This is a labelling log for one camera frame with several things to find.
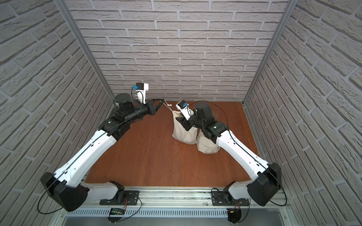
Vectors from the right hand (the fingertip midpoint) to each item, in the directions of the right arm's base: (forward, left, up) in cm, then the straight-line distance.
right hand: (176, 116), depth 72 cm
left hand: (+4, +6, +12) cm, 14 cm away
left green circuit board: (-38, +34, -32) cm, 60 cm away
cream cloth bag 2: (-8, -16, -19) cm, 26 cm away
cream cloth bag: (-2, -2, -14) cm, 14 cm away
